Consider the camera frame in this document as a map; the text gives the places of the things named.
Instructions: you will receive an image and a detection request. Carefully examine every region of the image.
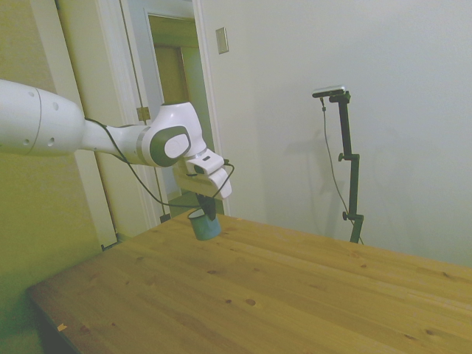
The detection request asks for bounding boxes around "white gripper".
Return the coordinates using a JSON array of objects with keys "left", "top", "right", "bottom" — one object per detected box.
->
[{"left": 172, "top": 164, "right": 234, "bottom": 223}]

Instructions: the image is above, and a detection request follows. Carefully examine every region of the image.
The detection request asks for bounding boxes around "blue mug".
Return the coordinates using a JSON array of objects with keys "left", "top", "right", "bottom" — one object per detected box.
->
[{"left": 188, "top": 208, "right": 222, "bottom": 242}]

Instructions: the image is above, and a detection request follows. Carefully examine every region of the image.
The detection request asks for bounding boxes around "white door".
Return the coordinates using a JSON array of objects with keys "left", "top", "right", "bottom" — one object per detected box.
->
[{"left": 31, "top": 0, "right": 163, "bottom": 251}]

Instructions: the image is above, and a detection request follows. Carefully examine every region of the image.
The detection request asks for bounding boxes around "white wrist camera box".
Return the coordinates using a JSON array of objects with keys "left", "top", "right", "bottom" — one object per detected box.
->
[{"left": 184, "top": 151, "right": 226, "bottom": 179}]

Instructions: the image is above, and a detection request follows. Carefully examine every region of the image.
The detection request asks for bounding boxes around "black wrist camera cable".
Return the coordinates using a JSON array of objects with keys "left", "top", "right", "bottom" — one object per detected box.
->
[{"left": 84, "top": 117, "right": 236, "bottom": 208}]

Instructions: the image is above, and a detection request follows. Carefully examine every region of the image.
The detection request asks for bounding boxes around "black camera stand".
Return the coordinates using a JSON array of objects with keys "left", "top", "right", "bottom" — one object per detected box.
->
[
  {"left": 328, "top": 91, "right": 365, "bottom": 244},
  {"left": 319, "top": 96, "right": 364, "bottom": 245}
]

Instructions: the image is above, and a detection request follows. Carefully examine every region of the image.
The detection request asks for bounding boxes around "white wall switch plate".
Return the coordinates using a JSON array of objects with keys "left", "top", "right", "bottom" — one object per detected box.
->
[{"left": 215, "top": 27, "right": 229, "bottom": 55}]

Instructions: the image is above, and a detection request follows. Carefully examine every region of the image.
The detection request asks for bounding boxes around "grey camera on stand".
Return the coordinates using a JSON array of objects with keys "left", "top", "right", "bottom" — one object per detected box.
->
[{"left": 311, "top": 84, "right": 348, "bottom": 99}]

